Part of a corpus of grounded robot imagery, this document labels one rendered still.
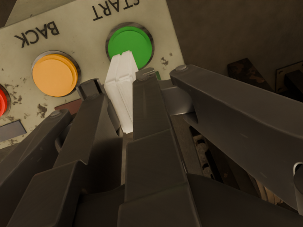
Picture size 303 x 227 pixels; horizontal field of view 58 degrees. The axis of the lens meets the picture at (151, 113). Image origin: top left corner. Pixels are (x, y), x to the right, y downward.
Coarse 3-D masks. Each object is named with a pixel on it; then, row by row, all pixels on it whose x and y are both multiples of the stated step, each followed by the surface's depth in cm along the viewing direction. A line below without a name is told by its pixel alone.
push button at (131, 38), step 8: (120, 32) 24; (128, 32) 24; (136, 32) 24; (144, 32) 24; (112, 40) 25; (120, 40) 24; (128, 40) 24; (136, 40) 24; (144, 40) 24; (112, 48) 25; (120, 48) 25; (128, 48) 25; (136, 48) 25; (144, 48) 25; (112, 56) 25; (136, 56) 25; (144, 56) 25; (136, 64) 25; (144, 64) 26
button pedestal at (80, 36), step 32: (32, 0) 33; (64, 0) 29; (96, 0) 24; (128, 0) 24; (160, 0) 24; (0, 32) 24; (32, 32) 25; (64, 32) 25; (96, 32) 25; (160, 32) 25; (0, 64) 26; (32, 64) 26; (96, 64) 26; (160, 64) 27; (32, 96) 27; (64, 96) 27; (32, 128) 28
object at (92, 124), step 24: (96, 96) 13; (96, 120) 10; (72, 144) 9; (96, 144) 9; (120, 144) 13; (72, 168) 7; (96, 168) 8; (120, 168) 11; (24, 192) 6; (48, 192) 6; (72, 192) 6; (96, 192) 8; (24, 216) 6; (48, 216) 5; (72, 216) 6
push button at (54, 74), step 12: (48, 60) 25; (60, 60) 25; (36, 72) 25; (48, 72) 25; (60, 72) 25; (72, 72) 25; (36, 84) 26; (48, 84) 26; (60, 84) 26; (72, 84) 26
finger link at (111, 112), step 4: (104, 88) 16; (108, 100) 14; (108, 104) 13; (108, 108) 13; (112, 108) 14; (108, 112) 13; (112, 112) 14; (72, 116) 13; (112, 116) 14; (116, 116) 14; (112, 120) 13; (116, 120) 14; (68, 124) 13; (112, 124) 13; (116, 124) 14; (64, 128) 13; (68, 128) 13; (116, 128) 14; (64, 132) 13; (60, 136) 13; (64, 136) 13; (56, 140) 13; (60, 140) 13; (64, 140) 13; (60, 144) 13; (60, 148) 13
